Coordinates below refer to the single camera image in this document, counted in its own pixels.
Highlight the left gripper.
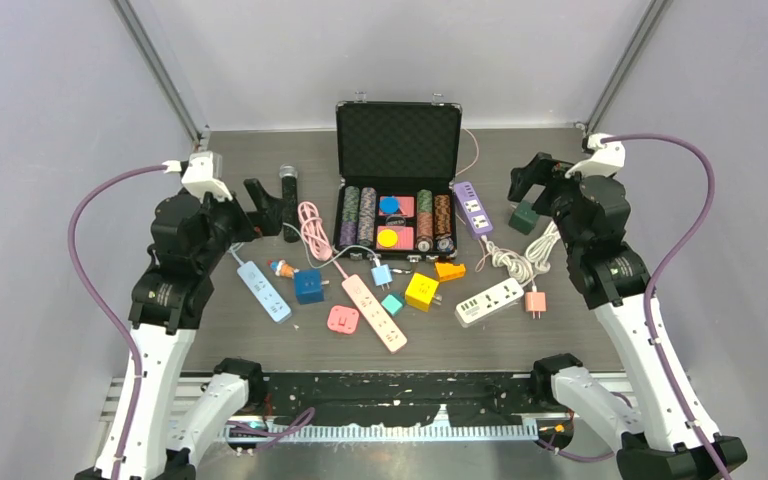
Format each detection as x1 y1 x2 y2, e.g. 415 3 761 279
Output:
196 177 285 271

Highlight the blue cube socket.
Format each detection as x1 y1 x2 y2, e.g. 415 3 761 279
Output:
293 269 329 305

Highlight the teal small cube adapter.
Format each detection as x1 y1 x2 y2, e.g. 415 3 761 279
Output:
381 294 405 316

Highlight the yellow cube adapter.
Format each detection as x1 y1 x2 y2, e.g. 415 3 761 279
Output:
404 273 442 312

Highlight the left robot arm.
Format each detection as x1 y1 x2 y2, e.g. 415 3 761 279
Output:
75 179 283 479

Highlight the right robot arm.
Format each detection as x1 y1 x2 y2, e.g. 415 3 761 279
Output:
508 153 748 479

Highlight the salmon pink plug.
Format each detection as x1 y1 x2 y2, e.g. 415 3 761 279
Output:
524 288 547 319

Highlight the black cylinder tube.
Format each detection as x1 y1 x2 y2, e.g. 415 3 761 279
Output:
279 164 300 243

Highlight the dark green cube adapter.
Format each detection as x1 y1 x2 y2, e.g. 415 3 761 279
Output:
508 200 540 235

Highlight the small cone figurine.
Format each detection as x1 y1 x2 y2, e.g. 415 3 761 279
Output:
268 259 298 279

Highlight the light blue power strip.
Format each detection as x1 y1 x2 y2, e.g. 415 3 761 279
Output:
237 261 292 324

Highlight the purple power strip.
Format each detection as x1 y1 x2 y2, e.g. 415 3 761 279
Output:
453 181 493 240

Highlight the yellow round chip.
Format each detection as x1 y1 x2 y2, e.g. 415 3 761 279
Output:
376 229 399 248

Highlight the blue round chip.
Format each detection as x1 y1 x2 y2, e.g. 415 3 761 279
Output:
379 196 401 215

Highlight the white power strip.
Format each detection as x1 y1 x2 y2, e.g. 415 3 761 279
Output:
455 278 525 328

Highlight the pink square adapter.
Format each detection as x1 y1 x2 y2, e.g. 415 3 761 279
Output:
326 305 360 335

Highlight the light blue usb charger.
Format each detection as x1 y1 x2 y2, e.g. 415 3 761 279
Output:
371 261 393 290

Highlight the orange yellow toy block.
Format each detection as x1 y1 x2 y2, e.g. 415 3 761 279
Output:
434 262 467 283

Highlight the black poker chip case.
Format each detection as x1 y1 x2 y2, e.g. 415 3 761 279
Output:
333 100 462 262

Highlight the pink power strip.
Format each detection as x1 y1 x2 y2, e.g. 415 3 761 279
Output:
342 275 407 353

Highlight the pink coiled cable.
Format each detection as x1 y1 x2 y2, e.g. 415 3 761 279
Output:
297 201 352 280

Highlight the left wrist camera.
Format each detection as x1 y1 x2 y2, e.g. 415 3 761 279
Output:
162 150 233 202

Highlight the white coiled cable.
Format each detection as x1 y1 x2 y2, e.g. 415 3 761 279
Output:
478 220 561 287

